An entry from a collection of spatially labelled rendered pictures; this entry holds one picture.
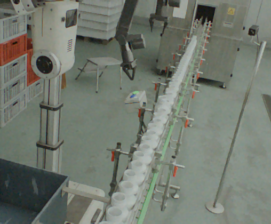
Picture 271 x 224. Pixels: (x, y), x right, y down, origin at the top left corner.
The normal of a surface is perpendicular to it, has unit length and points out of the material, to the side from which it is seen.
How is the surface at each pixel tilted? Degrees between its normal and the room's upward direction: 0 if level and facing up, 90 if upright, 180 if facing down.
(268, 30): 90
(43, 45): 101
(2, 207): 0
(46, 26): 90
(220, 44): 90
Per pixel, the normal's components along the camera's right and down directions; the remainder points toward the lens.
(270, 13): -0.22, 0.36
